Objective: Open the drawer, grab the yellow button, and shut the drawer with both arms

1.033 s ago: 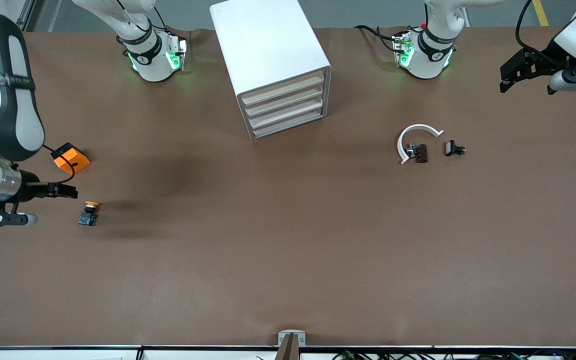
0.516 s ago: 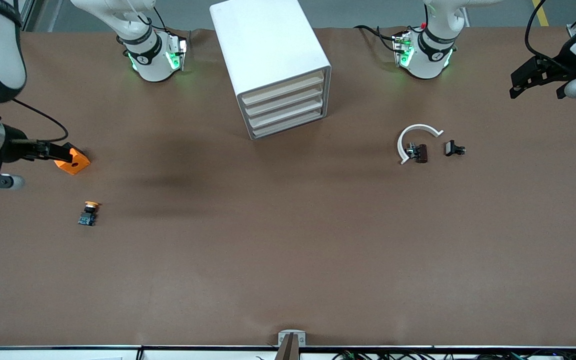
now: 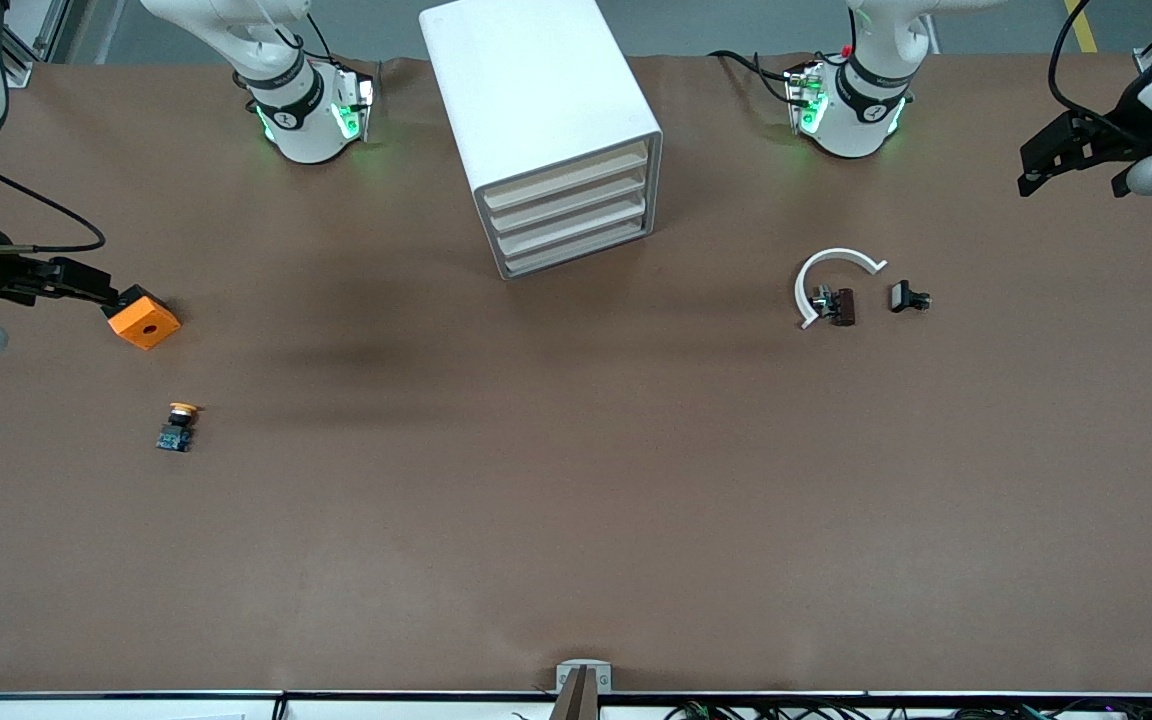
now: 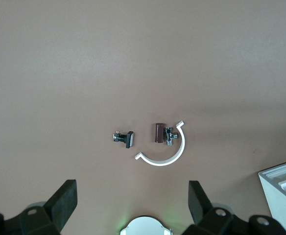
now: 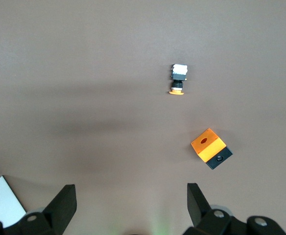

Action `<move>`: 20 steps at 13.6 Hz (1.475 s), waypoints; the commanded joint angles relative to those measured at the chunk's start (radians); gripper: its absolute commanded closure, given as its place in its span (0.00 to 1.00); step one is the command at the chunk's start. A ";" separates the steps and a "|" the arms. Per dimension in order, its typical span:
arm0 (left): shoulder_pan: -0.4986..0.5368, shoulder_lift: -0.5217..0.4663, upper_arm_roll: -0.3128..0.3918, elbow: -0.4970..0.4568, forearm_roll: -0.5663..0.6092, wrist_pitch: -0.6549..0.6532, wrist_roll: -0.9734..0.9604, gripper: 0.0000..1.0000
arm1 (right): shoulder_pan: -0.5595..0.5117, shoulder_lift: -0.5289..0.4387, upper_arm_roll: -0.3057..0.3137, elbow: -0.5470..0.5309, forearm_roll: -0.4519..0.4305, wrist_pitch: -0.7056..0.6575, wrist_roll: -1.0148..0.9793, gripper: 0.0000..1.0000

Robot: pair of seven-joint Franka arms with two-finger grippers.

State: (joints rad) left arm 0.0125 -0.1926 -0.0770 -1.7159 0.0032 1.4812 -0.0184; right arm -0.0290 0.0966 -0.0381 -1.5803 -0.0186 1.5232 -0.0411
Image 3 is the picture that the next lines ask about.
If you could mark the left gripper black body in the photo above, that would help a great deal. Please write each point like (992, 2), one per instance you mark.
(1112, 141)

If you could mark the orange-capped push button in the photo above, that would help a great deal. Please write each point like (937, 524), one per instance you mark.
(176, 435)

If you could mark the white drawer holding button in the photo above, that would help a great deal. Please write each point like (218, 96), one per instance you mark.
(606, 165)

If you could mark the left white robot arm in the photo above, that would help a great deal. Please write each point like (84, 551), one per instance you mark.
(851, 120)

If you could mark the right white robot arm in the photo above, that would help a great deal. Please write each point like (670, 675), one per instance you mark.
(306, 130)

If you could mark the white drawer cabinet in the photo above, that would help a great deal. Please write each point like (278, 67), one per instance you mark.
(536, 80)

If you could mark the orange box with hole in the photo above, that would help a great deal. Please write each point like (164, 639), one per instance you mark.
(146, 325)

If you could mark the small black component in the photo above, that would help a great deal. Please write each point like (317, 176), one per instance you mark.
(902, 296)

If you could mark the dark metal bolt assembly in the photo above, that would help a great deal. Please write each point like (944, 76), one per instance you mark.
(844, 306)

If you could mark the white curved plastic clamp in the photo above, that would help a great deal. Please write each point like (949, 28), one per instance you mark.
(816, 262)

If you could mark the grey metal bracket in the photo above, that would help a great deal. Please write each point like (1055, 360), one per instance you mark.
(566, 672)

